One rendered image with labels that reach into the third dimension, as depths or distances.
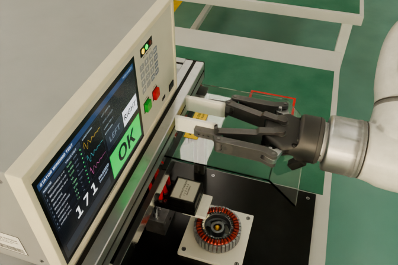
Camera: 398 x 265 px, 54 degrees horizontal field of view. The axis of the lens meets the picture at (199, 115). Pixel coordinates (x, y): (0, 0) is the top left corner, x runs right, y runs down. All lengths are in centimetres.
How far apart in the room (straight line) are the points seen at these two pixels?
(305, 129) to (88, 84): 32
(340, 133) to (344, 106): 207
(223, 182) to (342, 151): 54
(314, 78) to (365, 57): 171
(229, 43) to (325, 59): 40
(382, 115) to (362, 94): 217
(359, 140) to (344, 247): 140
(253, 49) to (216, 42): 16
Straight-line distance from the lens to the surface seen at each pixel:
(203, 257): 96
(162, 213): 97
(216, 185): 109
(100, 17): 68
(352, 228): 205
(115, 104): 58
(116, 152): 62
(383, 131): 63
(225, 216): 98
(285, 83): 149
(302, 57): 166
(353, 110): 267
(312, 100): 143
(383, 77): 68
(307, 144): 61
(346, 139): 61
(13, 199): 48
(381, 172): 62
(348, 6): 212
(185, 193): 88
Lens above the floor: 162
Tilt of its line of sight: 42 degrees down
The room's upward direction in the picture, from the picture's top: straight up
